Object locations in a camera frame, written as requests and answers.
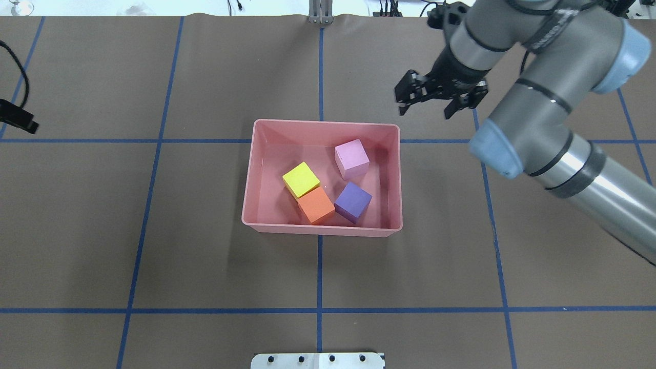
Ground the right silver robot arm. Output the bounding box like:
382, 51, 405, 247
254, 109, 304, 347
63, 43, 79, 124
394, 1, 655, 264

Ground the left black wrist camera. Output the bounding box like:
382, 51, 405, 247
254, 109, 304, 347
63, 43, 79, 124
1, 99, 39, 135

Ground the pink foam block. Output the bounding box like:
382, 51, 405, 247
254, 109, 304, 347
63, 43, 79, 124
334, 139, 370, 180

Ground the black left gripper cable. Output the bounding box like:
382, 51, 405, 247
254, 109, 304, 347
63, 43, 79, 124
0, 40, 30, 111

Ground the orange foam block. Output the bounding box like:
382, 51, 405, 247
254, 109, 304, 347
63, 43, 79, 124
297, 187, 336, 225

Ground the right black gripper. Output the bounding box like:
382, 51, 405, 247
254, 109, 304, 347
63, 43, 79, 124
398, 46, 489, 120

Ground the yellow foam block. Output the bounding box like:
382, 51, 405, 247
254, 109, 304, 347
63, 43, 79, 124
282, 161, 320, 199

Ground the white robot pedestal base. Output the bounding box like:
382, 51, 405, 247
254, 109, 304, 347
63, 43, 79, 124
250, 352, 386, 368

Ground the purple foam block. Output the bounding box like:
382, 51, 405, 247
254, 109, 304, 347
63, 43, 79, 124
334, 182, 373, 224

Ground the aluminium frame post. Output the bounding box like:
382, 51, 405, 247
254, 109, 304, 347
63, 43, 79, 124
307, 0, 334, 26

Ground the pink plastic bin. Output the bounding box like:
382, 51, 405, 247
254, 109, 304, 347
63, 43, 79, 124
241, 119, 403, 237

